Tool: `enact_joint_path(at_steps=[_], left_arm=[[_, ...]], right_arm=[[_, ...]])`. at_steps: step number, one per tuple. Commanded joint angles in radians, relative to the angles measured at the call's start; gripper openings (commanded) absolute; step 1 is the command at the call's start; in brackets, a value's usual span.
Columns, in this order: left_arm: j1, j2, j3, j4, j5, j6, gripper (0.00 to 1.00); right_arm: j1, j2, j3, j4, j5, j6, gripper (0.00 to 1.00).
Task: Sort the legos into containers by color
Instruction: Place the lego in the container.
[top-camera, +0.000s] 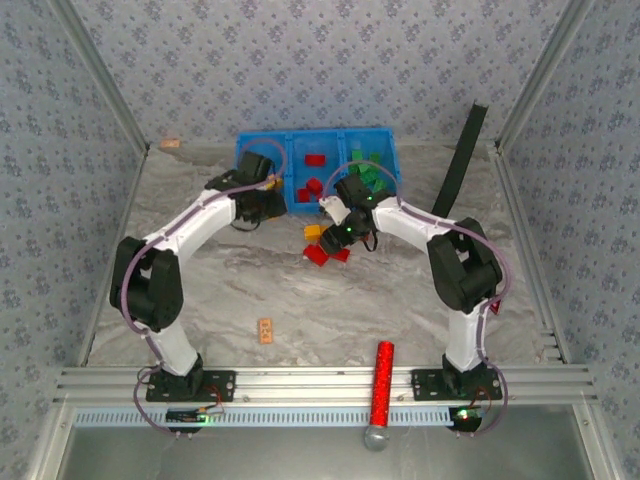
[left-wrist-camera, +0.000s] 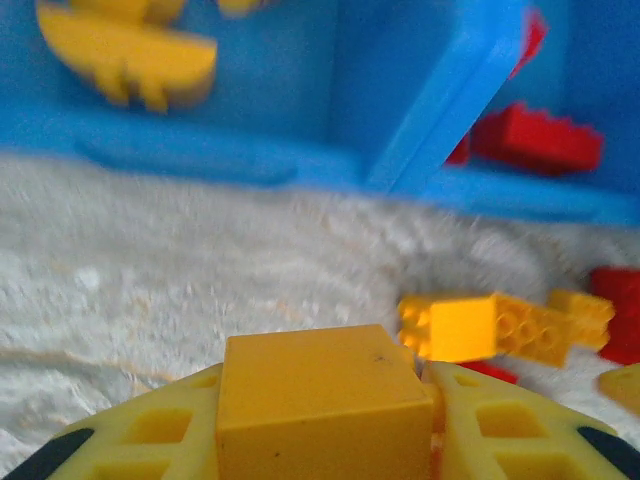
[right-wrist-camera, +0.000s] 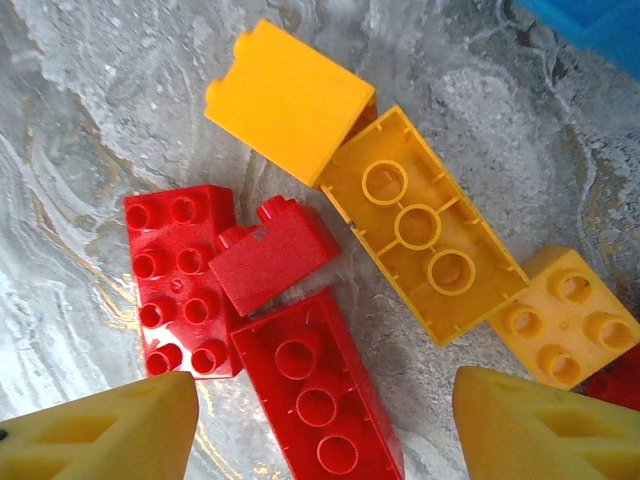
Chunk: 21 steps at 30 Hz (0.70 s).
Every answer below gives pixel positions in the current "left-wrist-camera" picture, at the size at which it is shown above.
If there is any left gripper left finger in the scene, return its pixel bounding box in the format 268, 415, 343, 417
7, 362, 224, 480

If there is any small red lego brick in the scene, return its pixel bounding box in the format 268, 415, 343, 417
457, 359, 520, 387

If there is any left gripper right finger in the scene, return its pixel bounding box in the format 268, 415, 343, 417
423, 360, 639, 480

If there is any curved yellow lego brick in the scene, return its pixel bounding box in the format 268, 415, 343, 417
35, 3, 220, 115
597, 362, 640, 419

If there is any blue three-compartment bin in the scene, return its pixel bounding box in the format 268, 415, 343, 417
0, 0, 640, 229

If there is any small yellow lego brick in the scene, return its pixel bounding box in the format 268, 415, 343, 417
215, 323, 435, 480
547, 288, 617, 351

